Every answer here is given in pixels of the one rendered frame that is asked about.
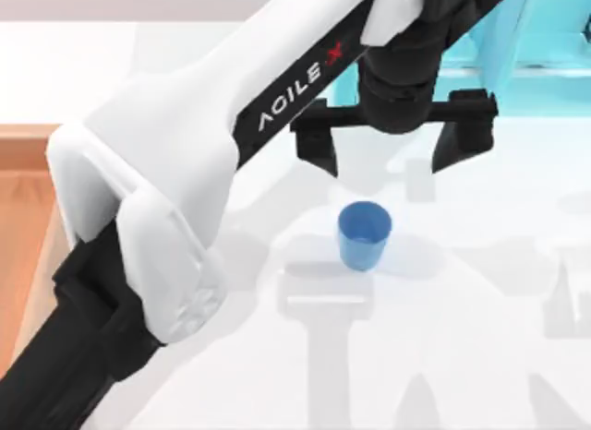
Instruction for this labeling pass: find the shallow salmon-coloured box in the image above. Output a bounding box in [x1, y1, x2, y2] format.
[0, 124, 78, 380]

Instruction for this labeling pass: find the blue cup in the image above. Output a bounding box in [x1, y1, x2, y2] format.
[337, 199, 394, 272]

